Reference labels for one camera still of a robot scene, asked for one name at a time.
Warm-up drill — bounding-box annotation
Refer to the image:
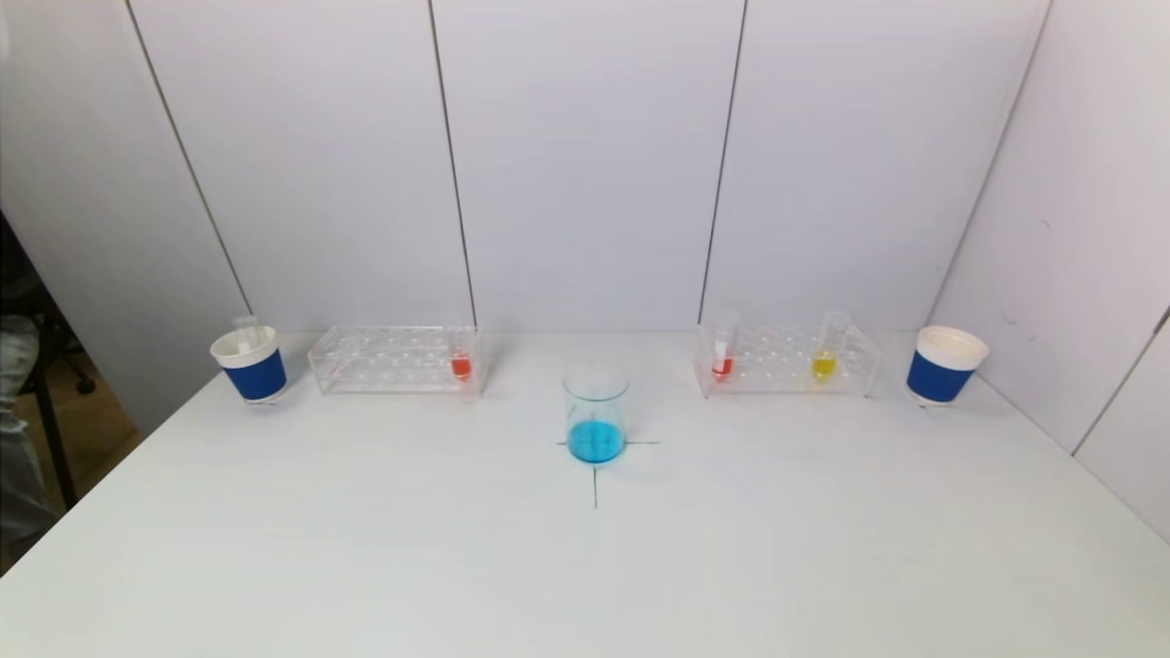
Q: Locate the black tripod stand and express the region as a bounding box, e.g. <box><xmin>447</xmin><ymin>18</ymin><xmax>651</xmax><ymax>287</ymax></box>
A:
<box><xmin>16</xmin><ymin>315</ymin><xmax>98</xmax><ymax>510</ymax></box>

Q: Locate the clear acrylic test tube rack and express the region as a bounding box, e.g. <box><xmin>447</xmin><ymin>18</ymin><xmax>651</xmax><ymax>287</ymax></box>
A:
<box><xmin>694</xmin><ymin>321</ymin><xmax>887</xmax><ymax>399</ymax></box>
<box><xmin>305</xmin><ymin>324</ymin><xmax>486</xmax><ymax>397</ymax></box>

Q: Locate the test tube with red pigment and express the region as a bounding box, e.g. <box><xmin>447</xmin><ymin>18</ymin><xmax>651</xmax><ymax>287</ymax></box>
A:
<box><xmin>442</xmin><ymin>311</ymin><xmax>475</xmax><ymax>384</ymax></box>
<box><xmin>710</xmin><ymin>308</ymin><xmax>740</xmax><ymax>383</ymax></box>

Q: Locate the clear glass beaker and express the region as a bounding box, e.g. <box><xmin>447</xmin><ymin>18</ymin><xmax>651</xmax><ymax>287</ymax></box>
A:
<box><xmin>561</xmin><ymin>359</ymin><xmax>633</xmax><ymax>466</ymax></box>

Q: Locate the blue and white paper cup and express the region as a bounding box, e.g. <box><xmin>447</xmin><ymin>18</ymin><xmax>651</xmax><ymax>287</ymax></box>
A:
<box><xmin>208</xmin><ymin>324</ymin><xmax>289</xmax><ymax>406</ymax></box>
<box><xmin>905</xmin><ymin>324</ymin><xmax>992</xmax><ymax>407</ymax></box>

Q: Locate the test tube with yellow pigment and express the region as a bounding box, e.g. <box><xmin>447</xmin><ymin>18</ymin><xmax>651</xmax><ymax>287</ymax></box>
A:
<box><xmin>813</xmin><ymin>308</ymin><xmax>854</xmax><ymax>383</ymax></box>

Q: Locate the grey crinkled plastic cover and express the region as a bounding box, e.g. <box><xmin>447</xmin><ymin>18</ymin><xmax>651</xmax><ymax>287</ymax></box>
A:
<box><xmin>0</xmin><ymin>315</ymin><xmax>48</xmax><ymax>549</ymax></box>

